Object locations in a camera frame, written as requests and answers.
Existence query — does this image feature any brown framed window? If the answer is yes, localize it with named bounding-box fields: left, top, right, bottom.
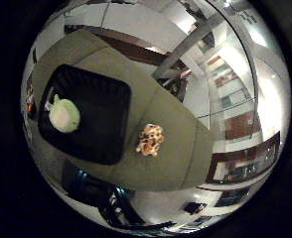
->
left=206, top=131, right=282, bottom=184

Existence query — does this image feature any person in dark clothes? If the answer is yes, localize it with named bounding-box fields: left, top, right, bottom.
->
left=159, top=67, right=194, bottom=100

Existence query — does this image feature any round green plush toy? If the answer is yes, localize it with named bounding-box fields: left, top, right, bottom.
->
left=48, top=93, right=81, bottom=134

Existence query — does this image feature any black chair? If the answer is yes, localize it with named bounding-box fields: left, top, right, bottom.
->
left=182, top=201, right=209, bottom=215

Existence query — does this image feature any black equipment cart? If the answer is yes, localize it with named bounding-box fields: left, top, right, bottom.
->
left=61, top=162, right=177, bottom=232

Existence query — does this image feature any grey metal beam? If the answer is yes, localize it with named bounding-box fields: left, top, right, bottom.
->
left=151, top=13, right=226, bottom=80

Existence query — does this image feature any black plastic container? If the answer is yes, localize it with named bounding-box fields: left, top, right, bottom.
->
left=37, top=63, right=133, bottom=167

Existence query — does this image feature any leopard print plush toy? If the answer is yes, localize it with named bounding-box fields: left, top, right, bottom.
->
left=135, top=123, right=166, bottom=158

